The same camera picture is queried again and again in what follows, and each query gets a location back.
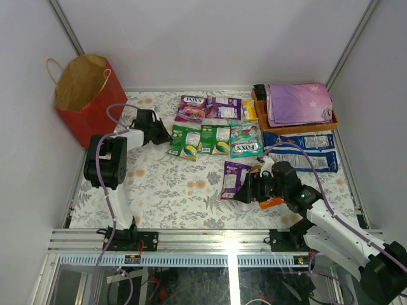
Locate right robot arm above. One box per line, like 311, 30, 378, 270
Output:
234, 161, 406, 304

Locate green yellow snack bag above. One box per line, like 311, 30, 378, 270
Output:
198, 125, 230, 155

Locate black items in tray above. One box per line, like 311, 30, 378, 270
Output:
253, 84, 267, 101

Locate green white snack packet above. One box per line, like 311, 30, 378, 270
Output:
230, 122, 263, 158

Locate yellow snack packet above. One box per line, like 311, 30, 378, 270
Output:
242, 100, 258, 121

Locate aluminium rail frame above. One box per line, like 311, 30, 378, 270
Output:
30, 229, 308, 304

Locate purple snack packet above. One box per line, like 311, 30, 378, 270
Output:
205, 96, 242, 120
221, 161, 251, 200

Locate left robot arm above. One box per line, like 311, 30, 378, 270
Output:
83, 109, 172, 252

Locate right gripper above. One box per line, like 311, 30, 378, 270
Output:
233, 172, 287, 204

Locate orange Fox's candy bag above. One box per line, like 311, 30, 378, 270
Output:
249, 165, 286, 210

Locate purple folded cloth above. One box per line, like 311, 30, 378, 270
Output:
265, 83, 333, 127

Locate blue chips bag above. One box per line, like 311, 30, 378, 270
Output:
263, 132, 338, 173

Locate red paper bag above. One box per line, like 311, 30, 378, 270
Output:
46, 54, 127, 148

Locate colourful snack packet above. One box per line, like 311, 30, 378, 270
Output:
175, 95, 207, 124

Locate wooden tray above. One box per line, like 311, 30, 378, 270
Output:
251, 87, 340, 136

